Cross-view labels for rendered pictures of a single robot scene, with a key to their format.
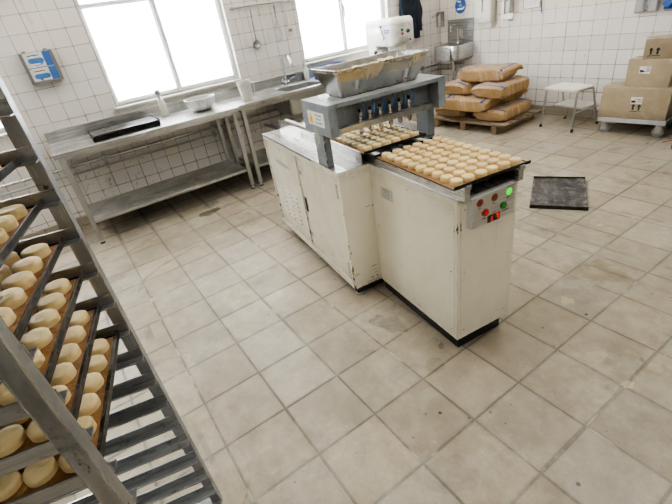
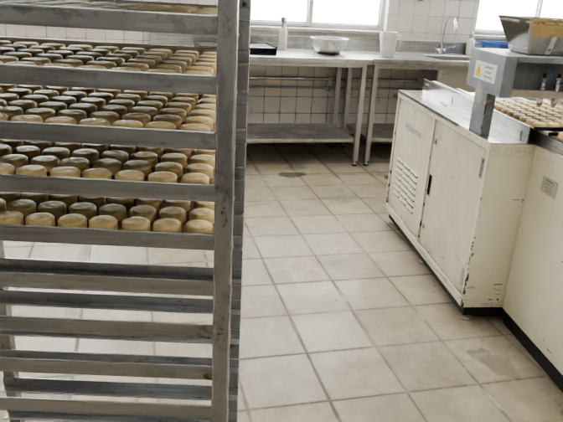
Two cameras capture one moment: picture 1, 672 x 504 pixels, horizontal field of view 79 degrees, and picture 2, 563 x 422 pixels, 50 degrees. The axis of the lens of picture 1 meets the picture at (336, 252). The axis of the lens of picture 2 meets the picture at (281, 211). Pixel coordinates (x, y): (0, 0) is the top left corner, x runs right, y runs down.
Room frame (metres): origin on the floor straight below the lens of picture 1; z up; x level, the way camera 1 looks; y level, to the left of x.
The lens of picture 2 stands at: (-0.45, 0.11, 1.38)
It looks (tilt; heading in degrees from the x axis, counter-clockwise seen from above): 21 degrees down; 15
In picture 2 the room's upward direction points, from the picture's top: 3 degrees clockwise
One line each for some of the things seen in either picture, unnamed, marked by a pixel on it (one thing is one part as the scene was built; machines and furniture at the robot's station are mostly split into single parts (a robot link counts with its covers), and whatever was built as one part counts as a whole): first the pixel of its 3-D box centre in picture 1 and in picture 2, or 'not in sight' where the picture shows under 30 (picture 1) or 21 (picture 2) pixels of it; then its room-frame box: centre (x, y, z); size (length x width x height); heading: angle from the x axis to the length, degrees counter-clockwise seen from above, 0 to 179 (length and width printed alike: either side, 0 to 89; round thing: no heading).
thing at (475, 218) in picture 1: (491, 205); not in sight; (1.52, -0.68, 0.77); 0.24 x 0.04 x 0.14; 112
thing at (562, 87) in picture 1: (570, 105); not in sight; (4.68, -2.96, 0.23); 0.45 x 0.45 x 0.46; 21
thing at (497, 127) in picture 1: (482, 117); not in sight; (5.43, -2.23, 0.06); 1.20 x 0.80 x 0.11; 32
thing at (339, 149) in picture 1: (312, 138); (465, 105); (2.69, 0.02, 0.88); 1.28 x 0.01 x 0.07; 22
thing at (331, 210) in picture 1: (349, 193); (488, 191); (2.77, -0.17, 0.42); 1.28 x 0.72 x 0.84; 22
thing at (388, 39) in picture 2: (246, 90); (389, 44); (4.71, 0.64, 0.98); 0.20 x 0.14 x 0.20; 70
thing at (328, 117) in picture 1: (375, 119); (561, 96); (2.33, -0.35, 1.01); 0.72 x 0.33 x 0.34; 112
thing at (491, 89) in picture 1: (501, 86); not in sight; (5.18, -2.36, 0.47); 0.72 x 0.42 x 0.17; 125
